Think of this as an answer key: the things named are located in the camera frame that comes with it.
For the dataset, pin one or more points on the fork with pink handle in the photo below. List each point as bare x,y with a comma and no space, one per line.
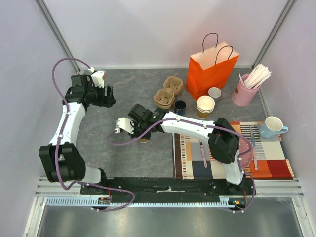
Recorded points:
203,154

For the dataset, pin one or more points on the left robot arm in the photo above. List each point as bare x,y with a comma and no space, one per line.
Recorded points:
61,160

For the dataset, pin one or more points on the pink dotted plate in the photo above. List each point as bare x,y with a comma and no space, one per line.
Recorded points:
247,157

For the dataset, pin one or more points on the orange paper bag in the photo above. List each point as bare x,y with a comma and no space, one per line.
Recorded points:
209,68

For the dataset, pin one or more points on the bundle of white straws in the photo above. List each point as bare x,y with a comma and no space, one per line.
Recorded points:
258,75

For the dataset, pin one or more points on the patterned colourful placemat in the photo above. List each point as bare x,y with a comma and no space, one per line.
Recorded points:
271,160

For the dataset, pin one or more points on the single brown paper cup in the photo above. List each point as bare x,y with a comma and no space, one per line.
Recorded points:
142,140

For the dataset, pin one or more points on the pink straw holder cup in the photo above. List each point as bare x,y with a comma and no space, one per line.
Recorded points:
242,95

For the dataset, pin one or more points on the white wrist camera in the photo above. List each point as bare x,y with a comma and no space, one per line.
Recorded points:
124,124
98,77

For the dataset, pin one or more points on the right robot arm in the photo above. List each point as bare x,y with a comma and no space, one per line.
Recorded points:
226,145

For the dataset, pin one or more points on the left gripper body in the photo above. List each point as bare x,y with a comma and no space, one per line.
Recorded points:
97,95

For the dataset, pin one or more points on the stack of brown paper cups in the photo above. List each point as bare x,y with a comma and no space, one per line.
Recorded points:
205,105

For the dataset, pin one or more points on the light blue mug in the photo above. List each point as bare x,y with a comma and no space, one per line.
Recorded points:
271,127

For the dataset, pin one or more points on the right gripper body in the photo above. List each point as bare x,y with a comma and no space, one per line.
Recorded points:
142,133

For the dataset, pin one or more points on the dark blue ceramic mug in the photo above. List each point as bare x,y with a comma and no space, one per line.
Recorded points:
179,107

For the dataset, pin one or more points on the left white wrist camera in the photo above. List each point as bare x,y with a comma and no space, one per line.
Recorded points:
98,77

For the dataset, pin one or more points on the cardboard cup carrier stack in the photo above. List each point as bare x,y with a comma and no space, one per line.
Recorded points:
165,97

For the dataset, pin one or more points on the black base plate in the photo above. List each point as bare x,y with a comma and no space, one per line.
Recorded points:
124,189

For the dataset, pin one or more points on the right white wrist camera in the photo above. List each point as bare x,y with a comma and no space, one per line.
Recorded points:
124,124

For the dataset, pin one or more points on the grey slotted cable duct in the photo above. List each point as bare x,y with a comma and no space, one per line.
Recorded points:
95,202

